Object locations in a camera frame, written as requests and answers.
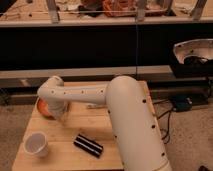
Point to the white tube package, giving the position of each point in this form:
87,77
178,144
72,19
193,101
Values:
95,106

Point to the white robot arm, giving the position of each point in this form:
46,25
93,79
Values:
134,126

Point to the black striped rectangular box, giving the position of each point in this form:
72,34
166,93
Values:
88,145

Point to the wooden table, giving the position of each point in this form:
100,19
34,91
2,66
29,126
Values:
63,154

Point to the orange ceramic bowl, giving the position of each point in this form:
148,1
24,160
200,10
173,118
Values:
42,108

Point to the clear plastic cup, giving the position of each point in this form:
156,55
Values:
36,144

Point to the orange crate on shelf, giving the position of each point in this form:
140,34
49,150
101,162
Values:
119,8

